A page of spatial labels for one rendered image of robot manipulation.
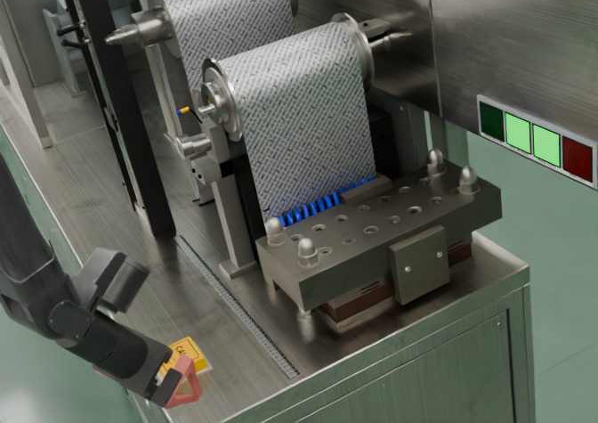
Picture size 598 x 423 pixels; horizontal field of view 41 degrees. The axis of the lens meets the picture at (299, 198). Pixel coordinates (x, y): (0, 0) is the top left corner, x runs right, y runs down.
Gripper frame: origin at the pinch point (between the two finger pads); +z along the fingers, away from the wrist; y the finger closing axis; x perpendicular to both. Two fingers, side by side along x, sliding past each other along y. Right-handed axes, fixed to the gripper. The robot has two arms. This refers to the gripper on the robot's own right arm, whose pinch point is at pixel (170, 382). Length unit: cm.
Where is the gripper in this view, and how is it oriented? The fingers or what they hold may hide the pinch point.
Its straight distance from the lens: 111.6
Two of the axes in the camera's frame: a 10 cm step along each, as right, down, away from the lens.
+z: 4.6, 5.1, 7.3
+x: -4.6, 8.4, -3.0
